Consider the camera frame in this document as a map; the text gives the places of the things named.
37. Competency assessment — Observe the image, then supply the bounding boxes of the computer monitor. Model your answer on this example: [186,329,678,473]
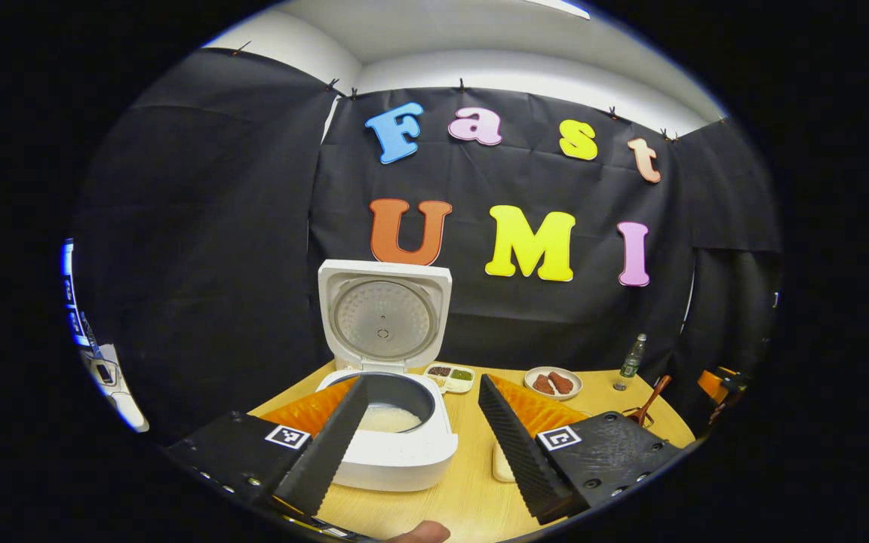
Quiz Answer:
[61,240,92,348]

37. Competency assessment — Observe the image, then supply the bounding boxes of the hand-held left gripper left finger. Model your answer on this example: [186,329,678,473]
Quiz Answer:
[163,375,370,521]

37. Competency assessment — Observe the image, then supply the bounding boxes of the large ceiling light panel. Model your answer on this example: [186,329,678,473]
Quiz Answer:
[533,0,592,20]

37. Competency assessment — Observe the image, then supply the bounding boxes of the green label water bottle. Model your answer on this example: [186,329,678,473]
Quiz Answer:
[614,333,648,391]

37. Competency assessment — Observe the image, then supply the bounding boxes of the white rice cooker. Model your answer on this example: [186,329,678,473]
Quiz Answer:
[316,259,459,492]

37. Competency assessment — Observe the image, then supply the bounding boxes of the black backdrop cloth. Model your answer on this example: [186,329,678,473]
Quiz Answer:
[69,49,786,446]

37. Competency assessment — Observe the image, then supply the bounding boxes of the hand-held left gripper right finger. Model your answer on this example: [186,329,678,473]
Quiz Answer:
[477,373,688,526]

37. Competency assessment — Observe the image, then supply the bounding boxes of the white side desk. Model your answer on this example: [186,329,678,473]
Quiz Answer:
[80,343,150,433]

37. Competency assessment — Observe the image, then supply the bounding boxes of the white divided grain dish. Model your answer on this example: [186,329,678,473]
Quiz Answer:
[423,363,475,394]

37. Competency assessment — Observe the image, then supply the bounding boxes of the white rice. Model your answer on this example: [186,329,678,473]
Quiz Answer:
[359,406,422,433]

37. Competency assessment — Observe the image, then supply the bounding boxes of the white round plate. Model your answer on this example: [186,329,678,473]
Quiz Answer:
[524,367,583,400]

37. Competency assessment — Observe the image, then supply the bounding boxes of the clear plastic tray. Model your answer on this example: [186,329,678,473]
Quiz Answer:
[492,441,518,483]

